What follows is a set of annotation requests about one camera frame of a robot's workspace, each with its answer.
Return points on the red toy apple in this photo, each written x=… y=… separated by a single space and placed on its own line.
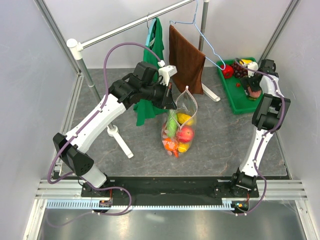
x=185 y=134

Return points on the green plastic tray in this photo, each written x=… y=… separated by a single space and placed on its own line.
x=238 y=101

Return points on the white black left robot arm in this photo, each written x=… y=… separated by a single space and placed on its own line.
x=146 y=82

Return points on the red toy chili pepper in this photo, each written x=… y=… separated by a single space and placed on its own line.
x=175 y=153

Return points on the dark red toy grapes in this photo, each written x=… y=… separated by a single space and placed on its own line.
x=238 y=71

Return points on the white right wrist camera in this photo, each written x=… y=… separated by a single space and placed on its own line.
x=252 y=68

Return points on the orange toy fruit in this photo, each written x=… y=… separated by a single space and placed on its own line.
x=170 y=144

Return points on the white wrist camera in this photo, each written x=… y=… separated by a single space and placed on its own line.
x=166 y=72
x=252 y=68

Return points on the yellow toy corn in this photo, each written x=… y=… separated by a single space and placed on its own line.
x=185 y=119
x=183 y=147

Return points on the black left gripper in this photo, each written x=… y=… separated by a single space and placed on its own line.
x=167 y=101

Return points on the brown towel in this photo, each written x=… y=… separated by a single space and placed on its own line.
x=189 y=62

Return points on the yellow toy pear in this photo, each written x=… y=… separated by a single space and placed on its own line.
x=246 y=61

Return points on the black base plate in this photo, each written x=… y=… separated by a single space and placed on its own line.
x=204 y=186

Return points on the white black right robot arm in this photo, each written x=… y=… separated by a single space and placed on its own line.
x=267 y=119

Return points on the light blue wire hanger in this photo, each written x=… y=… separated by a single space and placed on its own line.
x=201 y=30

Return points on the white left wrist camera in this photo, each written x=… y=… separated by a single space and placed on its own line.
x=166 y=72

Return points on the grey slotted cable duct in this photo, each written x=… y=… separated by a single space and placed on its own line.
x=87 y=204

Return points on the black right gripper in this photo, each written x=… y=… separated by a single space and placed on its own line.
x=245 y=81

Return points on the green toy cucumber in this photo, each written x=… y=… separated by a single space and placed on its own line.
x=171 y=124

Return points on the white metal clothes rack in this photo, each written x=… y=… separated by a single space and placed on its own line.
x=112 y=32

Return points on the clear pink-dotted zip bag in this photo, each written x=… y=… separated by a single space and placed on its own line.
x=179 y=128

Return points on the red toy bell pepper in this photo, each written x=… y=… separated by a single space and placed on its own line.
x=228 y=71

